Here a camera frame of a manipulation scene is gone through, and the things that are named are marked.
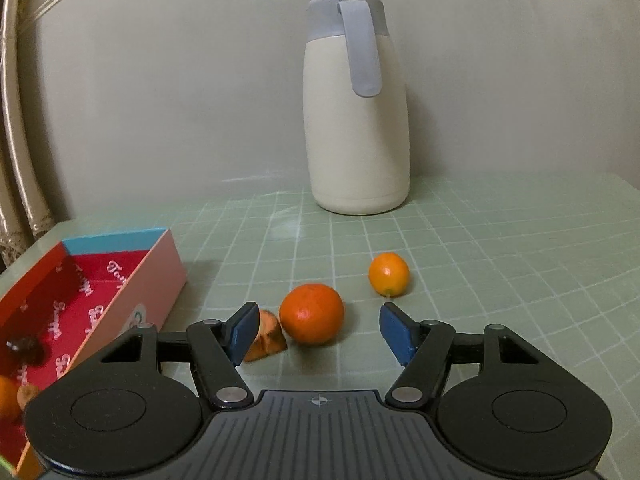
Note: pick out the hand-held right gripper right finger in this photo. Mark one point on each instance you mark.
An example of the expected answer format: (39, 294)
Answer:
(397, 332)

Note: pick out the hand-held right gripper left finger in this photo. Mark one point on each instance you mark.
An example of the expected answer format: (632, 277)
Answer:
(242, 332)

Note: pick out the brown orange food chunk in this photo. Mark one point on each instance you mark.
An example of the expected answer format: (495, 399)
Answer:
(270, 342)

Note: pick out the orange tangerine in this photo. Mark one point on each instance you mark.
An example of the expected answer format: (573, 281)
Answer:
(311, 316)
(7, 396)

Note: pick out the colourful cardboard box red inside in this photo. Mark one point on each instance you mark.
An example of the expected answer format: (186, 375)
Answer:
(125, 285)

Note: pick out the tan food chunk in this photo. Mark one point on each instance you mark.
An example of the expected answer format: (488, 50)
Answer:
(27, 395)

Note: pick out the small orange kumquat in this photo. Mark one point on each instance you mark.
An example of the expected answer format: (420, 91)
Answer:
(389, 274)

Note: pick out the green grid table cover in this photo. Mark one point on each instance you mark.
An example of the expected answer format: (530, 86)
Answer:
(500, 270)

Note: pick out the white thermos jug grey lid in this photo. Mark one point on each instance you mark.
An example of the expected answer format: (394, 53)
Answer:
(355, 135)

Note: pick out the beige satin curtain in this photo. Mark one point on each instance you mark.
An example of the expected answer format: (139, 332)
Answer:
(20, 160)

